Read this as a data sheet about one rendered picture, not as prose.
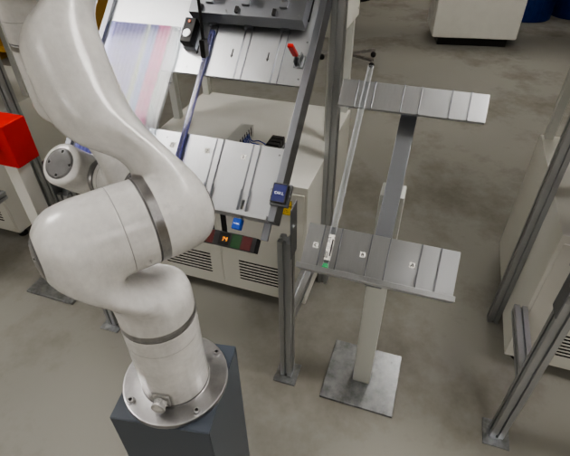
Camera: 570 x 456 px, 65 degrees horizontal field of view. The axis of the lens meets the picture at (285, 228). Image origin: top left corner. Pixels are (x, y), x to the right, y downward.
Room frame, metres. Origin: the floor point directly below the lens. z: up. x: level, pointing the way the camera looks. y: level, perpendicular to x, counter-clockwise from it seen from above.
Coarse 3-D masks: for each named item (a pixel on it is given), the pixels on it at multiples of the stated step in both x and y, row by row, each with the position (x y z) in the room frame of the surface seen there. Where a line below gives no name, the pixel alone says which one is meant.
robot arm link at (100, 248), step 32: (96, 192) 0.47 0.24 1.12; (128, 192) 0.47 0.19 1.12; (32, 224) 0.43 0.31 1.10; (64, 224) 0.41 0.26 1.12; (96, 224) 0.42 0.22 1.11; (128, 224) 0.43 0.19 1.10; (32, 256) 0.40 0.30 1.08; (64, 256) 0.38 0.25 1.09; (96, 256) 0.39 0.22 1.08; (128, 256) 0.41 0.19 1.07; (160, 256) 0.43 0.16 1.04; (64, 288) 0.37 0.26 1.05; (96, 288) 0.38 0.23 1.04; (128, 288) 0.42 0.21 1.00; (160, 288) 0.45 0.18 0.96; (128, 320) 0.41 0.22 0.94; (160, 320) 0.42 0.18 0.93; (192, 320) 0.46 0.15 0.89
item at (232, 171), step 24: (168, 144) 1.15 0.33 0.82; (192, 144) 1.14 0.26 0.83; (216, 144) 1.12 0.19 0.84; (240, 144) 1.11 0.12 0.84; (192, 168) 1.08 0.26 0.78; (216, 168) 1.07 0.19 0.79; (240, 168) 1.05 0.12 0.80; (264, 168) 1.04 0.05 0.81; (216, 192) 1.02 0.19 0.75; (240, 192) 1.00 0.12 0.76; (264, 192) 0.99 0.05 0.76
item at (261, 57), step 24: (120, 0) 1.55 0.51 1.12; (144, 0) 1.53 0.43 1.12; (168, 0) 1.51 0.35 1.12; (168, 24) 1.44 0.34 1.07; (312, 24) 1.32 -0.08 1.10; (216, 48) 1.34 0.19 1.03; (240, 48) 1.33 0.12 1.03; (264, 48) 1.31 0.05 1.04; (288, 48) 1.29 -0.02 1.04; (192, 72) 1.31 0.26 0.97; (216, 72) 1.29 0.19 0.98; (240, 72) 1.27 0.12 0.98; (264, 72) 1.25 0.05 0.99; (288, 72) 1.23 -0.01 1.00
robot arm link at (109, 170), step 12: (12, 48) 0.76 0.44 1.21; (24, 72) 0.75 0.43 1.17; (36, 108) 0.76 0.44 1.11; (48, 120) 0.75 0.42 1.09; (96, 156) 0.72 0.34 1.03; (108, 156) 0.73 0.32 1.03; (96, 168) 0.75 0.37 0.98; (108, 168) 0.72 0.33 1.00; (120, 168) 0.74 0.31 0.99; (96, 180) 0.74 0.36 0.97; (108, 180) 0.72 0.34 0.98; (120, 180) 0.73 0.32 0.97
